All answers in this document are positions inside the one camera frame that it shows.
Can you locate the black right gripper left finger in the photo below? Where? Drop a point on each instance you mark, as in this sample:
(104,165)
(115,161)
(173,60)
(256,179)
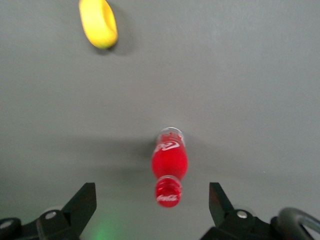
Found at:
(75,212)

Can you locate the yellow banana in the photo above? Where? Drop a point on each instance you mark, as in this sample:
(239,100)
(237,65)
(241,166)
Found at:
(98,23)

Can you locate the red coke bottle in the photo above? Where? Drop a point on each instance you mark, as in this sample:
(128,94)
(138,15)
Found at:
(169,165)

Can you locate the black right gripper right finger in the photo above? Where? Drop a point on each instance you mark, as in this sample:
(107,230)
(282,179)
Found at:
(225,212)

